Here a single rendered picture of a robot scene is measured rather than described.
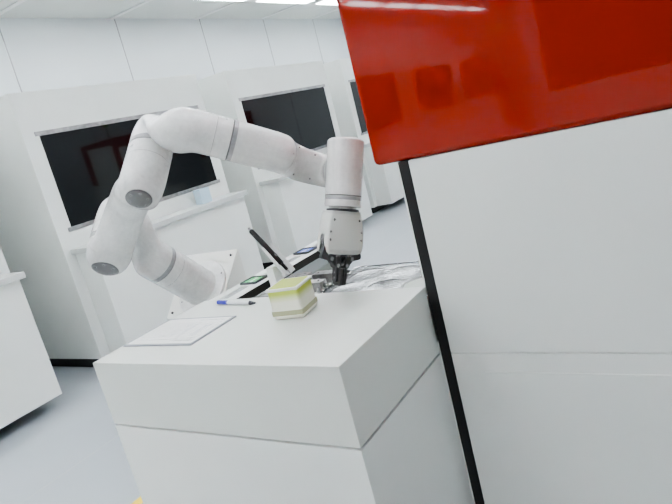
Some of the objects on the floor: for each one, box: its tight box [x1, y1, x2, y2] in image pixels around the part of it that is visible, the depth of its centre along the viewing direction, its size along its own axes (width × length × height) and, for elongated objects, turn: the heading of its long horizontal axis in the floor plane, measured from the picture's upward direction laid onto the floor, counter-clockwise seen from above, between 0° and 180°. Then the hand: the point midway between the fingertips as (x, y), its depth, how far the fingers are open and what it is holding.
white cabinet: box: [116, 354, 474, 504], centre depth 162 cm, size 64×96×82 cm, turn 16°
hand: (339, 276), depth 139 cm, fingers closed
